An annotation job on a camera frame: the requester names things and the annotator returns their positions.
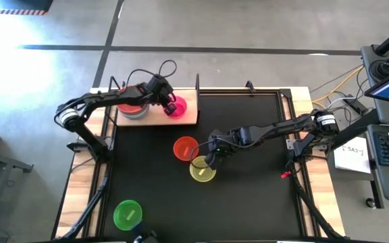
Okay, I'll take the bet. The large teal bowl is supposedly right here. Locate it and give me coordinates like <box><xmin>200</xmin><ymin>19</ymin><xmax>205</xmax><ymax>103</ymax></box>
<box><xmin>120</xmin><ymin>103</ymin><xmax>150</xmax><ymax>119</ymax></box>

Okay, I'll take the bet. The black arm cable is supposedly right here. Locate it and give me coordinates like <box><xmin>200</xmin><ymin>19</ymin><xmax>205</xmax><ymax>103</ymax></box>
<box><xmin>125</xmin><ymin>59</ymin><xmax>178</xmax><ymax>91</ymax></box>
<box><xmin>189</xmin><ymin>137</ymin><xmax>249</xmax><ymax>163</ymax></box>

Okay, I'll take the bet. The magenta bowl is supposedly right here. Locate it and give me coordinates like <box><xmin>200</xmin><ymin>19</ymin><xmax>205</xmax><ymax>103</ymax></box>
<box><xmin>165</xmin><ymin>95</ymin><xmax>188</xmax><ymax>119</ymax></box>

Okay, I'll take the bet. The striped hazard tape strip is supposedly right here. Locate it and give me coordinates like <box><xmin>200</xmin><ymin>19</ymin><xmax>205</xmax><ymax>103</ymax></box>
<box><xmin>0</xmin><ymin>9</ymin><xmax>49</xmax><ymax>16</ymax></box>

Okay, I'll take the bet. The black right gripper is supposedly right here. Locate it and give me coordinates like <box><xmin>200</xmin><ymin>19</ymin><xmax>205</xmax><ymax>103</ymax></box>
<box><xmin>205</xmin><ymin>127</ymin><xmax>247</xmax><ymax>169</ymax></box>

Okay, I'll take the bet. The small yellow bowl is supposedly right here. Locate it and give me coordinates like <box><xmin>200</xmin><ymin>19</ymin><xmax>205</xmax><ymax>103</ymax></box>
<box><xmin>189</xmin><ymin>155</ymin><xmax>217</xmax><ymax>183</ymax></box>

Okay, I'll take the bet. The black aluminium table frame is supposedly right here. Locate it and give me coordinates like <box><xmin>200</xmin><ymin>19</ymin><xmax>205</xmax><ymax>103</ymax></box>
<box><xmin>85</xmin><ymin>88</ymin><xmax>317</xmax><ymax>241</ymax></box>

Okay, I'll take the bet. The yellow cable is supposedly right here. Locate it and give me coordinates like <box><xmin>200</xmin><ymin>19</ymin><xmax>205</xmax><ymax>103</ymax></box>
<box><xmin>311</xmin><ymin>65</ymin><xmax>365</xmax><ymax>132</ymax></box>

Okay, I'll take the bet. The white paper sheet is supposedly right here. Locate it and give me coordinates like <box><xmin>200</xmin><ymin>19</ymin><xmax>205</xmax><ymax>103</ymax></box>
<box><xmin>333</xmin><ymin>134</ymin><xmax>371</xmax><ymax>175</ymax></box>

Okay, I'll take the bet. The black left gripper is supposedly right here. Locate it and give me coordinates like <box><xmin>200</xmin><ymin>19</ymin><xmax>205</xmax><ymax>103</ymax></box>
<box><xmin>146</xmin><ymin>74</ymin><xmax>178</xmax><ymax>116</ymax></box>

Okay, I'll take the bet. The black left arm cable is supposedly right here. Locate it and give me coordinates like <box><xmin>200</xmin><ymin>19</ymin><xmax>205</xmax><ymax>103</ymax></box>
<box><xmin>125</xmin><ymin>59</ymin><xmax>178</xmax><ymax>91</ymax></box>

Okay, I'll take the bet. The small orange bowl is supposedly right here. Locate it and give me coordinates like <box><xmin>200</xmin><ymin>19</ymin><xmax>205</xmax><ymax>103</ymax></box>
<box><xmin>173</xmin><ymin>136</ymin><xmax>200</xmax><ymax>162</ymax></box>

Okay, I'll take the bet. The coiled black cable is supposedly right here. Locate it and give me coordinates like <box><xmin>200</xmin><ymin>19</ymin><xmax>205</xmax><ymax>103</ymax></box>
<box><xmin>369</xmin><ymin>59</ymin><xmax>389</xmax><ymax>81</ymax></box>

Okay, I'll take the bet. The large red bowl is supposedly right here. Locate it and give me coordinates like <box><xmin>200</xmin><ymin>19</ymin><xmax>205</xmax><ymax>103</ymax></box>
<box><xmin>117</xmin><ymin>86</ymin><xmax>146</xmax><ymax>115</ymax></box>

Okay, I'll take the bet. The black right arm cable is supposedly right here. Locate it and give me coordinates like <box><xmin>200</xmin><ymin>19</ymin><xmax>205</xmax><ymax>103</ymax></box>
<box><xmin>189</xmin><ymin>137</ymin><xmax>249</xmax><ymax>163</ymax></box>

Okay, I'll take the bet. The black power strip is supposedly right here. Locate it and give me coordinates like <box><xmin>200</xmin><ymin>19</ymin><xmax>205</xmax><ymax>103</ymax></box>
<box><xmin>344</xmin><ymin>93</ymin><xmax>368</xmax><ymax>116</ymax></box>

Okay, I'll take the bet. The green bowl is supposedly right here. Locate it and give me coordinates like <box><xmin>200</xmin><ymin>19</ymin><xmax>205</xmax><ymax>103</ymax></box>
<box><xmin>113</xmin><ymin>199</ymin><xmax>144</xmax><ymax>232</ymax></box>

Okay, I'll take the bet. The black table clamp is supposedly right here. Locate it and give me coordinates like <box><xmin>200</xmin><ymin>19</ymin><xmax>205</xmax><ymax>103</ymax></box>
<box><xmin>244</xmin><ymin>80</ymin><xmax>259</xmax><ymax>94</ymax></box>

